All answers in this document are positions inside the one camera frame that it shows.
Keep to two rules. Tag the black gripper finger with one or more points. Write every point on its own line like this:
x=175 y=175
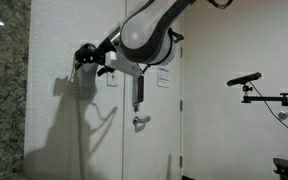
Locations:
x=80 y=53
x=79 y=64

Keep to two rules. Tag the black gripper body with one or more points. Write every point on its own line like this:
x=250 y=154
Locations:
x=95 y=54

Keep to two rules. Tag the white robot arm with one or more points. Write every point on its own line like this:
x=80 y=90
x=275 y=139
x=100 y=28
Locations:
x=144 y=36

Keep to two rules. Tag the black electronic door lock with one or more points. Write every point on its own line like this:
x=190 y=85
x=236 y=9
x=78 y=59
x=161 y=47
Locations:
x=138 y=90

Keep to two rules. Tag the silver key cylinder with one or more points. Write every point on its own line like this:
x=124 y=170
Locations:
x=136 y=108

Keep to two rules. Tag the white paper door sign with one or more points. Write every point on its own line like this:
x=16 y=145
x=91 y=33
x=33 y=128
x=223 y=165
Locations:
x=163 y=77

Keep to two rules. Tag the metal door hinge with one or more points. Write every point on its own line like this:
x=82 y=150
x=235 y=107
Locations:
x=181 y=105
x=181 y=51
x=181 y=161

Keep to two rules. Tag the white door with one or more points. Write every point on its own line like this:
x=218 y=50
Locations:
x=150 y=150

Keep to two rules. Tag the white wall telephone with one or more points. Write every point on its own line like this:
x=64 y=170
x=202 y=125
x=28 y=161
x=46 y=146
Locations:
x=87 y=78

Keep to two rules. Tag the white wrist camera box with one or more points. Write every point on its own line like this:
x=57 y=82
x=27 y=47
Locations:
x=122 y=63

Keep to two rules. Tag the white light switch plate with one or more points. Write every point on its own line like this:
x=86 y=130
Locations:
x=112 y=80

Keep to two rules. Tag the black stereo camera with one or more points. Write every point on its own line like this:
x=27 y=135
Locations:
x=244 y=79

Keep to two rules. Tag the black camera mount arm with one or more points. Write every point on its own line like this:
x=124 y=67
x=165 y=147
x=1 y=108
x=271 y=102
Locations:
x=274 y=117
x=270 y=99

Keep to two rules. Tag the round silver wall knob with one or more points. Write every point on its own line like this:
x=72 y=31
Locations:
x=283 y=115

